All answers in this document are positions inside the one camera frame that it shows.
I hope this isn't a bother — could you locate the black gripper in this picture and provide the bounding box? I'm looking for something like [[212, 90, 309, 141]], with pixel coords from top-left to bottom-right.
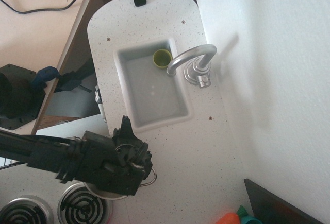
[[74, 115, 152, 196]]

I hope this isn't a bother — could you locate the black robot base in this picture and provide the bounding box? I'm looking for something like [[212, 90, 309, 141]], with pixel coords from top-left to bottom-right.
[[1, 64, 45, 130]]

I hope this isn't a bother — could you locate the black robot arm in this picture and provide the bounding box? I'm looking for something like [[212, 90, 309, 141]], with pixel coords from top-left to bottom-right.
[[1, 116, 153, 196]]

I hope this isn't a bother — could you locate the grey toy sink basin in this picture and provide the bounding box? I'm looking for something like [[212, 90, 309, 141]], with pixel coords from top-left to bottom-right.
[[113, 38, 193, 132]]

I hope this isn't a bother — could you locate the green plastic cup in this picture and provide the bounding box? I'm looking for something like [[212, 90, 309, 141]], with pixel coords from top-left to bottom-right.
[[153, 49, 172, 69]]

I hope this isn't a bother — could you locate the right stove burner coil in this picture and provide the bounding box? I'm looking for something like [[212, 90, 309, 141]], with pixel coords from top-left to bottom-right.
[[57, 183, 113, 224]]

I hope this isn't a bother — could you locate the stove burner coil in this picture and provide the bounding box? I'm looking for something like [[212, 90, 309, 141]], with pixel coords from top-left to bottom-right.
[[1, 195, 54, 224], [57, 183, 113, 224]]

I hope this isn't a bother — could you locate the silver toy faucet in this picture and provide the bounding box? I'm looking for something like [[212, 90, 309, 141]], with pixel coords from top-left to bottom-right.
[[167, 44, 217, 88]]

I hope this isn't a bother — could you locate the blue clamp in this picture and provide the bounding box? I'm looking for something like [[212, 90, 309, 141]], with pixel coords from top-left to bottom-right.
[[30, 65, 83, 92]]

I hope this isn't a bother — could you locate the left stove burner coil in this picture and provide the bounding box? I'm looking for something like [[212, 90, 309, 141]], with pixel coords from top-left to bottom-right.
[[1, 195, 54, 224]]

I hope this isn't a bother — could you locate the orange toy carrot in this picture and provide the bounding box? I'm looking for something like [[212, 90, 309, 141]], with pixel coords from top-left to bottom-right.
[[216, 213, 240, 224]]

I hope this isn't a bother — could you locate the teal plastic toy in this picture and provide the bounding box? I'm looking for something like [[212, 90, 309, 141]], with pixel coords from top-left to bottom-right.
[[236, 205, 262, 224]]

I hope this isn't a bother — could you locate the dark wooden board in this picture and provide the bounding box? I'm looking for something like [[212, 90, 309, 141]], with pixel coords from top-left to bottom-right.
[[244, 179, 322, 224]]

